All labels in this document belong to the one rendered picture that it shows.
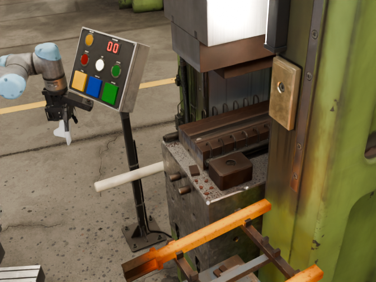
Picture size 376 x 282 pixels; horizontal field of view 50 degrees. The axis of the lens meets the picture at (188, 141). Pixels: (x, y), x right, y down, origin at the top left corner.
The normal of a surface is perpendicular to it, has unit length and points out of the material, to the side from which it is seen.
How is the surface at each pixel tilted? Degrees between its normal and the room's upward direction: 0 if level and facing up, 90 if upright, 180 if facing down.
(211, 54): 90
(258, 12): 90
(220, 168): 0
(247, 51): 90
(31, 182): 0
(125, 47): 60
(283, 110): 90
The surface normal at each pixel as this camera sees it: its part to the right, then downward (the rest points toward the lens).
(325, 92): -0.90, 0.28
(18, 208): -0.04, -0.82
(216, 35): 0.43, 0.50
